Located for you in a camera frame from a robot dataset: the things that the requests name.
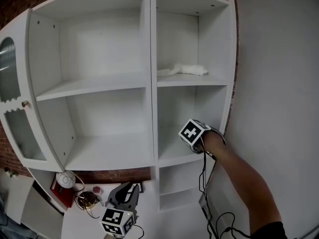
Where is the person's black shirt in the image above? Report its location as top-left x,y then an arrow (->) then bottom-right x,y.
248,221 -> 289,239

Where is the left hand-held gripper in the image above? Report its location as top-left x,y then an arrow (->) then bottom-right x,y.
100,182 -> 140,239

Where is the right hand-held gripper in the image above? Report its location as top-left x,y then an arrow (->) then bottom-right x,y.
177,118 -> 227,155

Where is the white crumpled paper towel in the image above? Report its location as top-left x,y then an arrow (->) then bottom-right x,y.
157,62 -> 209,77

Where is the small plant sprig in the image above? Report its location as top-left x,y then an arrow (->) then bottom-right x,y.
2,167 -> 18,178

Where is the red book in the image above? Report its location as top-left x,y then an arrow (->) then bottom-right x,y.
50,179 -> 75,208

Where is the white side cabinet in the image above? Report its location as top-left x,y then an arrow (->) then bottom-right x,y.
0,169 -> 65,234

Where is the white ribbed glass cabinet door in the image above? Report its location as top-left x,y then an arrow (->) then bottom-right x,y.
0,8 -> 65,173

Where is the white shelving cabinet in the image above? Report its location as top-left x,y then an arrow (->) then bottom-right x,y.
26,0 -> 237,213

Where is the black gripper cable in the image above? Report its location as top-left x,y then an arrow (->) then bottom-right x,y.
198,143 -> 252,239
134,223 -> 146,239

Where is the black framed picture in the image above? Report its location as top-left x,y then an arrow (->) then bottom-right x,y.
129,182 -> 145,194

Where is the grey metal strip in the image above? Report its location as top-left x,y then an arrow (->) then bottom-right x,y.
198,158 -> 219,225

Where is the white table top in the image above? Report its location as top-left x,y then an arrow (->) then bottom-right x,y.
27,168 -> 212,239

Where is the person's right forearm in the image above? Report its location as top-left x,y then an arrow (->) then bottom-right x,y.
200,132 -> 284,234

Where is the lamp cord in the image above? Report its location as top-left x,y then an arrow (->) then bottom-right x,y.
81,202 -> 101,219

